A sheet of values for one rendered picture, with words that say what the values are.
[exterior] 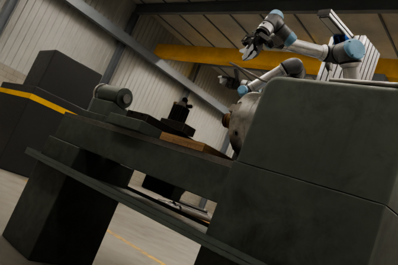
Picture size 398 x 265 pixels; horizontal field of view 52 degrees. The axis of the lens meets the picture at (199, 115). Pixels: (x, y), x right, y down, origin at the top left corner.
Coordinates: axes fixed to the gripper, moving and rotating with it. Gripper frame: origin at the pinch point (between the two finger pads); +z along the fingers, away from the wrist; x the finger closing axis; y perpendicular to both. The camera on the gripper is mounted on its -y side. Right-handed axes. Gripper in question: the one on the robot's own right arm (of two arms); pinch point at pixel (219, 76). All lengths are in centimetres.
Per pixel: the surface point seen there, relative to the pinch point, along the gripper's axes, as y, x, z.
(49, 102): 66, 145, 332
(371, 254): 68, -139, -139
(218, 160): 58, -114, -72
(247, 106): 31, -109, -75
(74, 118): 63, -82, 48
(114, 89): 37, -70, 34
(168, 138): 55, -106, -39
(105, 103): 48, -74, 34
